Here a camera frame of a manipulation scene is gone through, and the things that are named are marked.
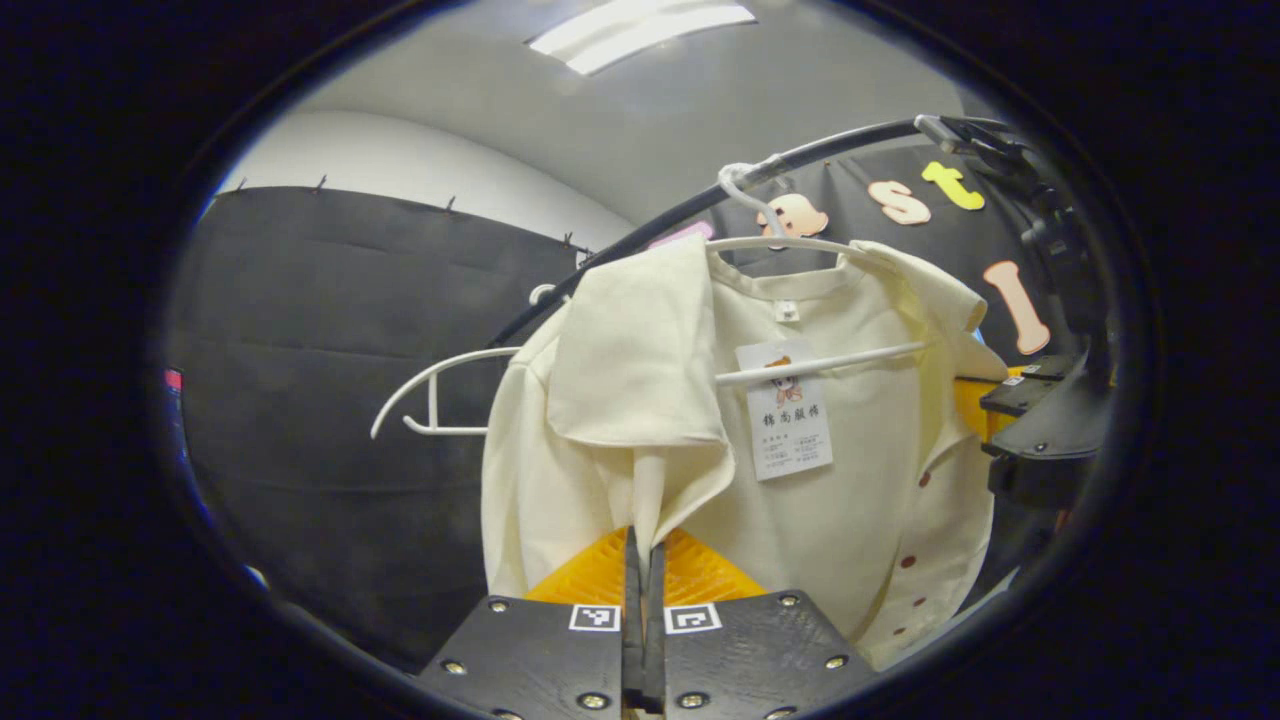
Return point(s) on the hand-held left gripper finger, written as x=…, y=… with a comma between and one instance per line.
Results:
x=632, y=600
x=656, y=600

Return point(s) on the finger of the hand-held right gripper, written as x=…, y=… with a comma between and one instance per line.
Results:
x=1020, y=397
x=1060, y=430

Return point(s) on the white plastic hanger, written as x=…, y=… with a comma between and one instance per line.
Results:
x=433, y=405
x=850, y=358

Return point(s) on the cream button-up shirt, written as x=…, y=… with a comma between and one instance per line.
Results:
x=850, y=480

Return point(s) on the black clothes rack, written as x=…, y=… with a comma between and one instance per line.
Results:
x=820, y=150

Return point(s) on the white paper garment tag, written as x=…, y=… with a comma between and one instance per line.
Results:
x=785, y=420

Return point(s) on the black backdrop cloth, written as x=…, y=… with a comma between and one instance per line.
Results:
x=350, y=400

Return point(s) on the ceiling light panel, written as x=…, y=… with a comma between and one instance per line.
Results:
x=640, y=30

